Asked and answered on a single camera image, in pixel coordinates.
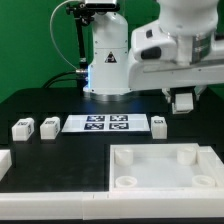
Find grey cable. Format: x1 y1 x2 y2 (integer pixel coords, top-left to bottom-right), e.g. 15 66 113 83
49 0 81 71

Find white marker sheet with tags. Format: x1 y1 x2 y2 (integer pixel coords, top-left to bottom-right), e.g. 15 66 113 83
62 114 150 133

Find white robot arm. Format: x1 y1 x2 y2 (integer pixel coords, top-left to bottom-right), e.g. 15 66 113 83
84 0 224 99

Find white U-shaped obstacle fence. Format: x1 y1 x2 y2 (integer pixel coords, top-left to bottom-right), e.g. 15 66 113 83
0 145 224 222

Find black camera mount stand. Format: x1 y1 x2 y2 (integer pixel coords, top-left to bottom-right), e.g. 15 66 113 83
65 0 122 89

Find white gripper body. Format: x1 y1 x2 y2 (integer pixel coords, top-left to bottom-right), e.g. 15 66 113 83
127 23 224 91

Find white square table top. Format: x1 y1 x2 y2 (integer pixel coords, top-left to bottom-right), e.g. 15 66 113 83
109 143 224 192

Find black cables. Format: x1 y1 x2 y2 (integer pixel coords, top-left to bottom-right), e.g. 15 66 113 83
41 69 88 90

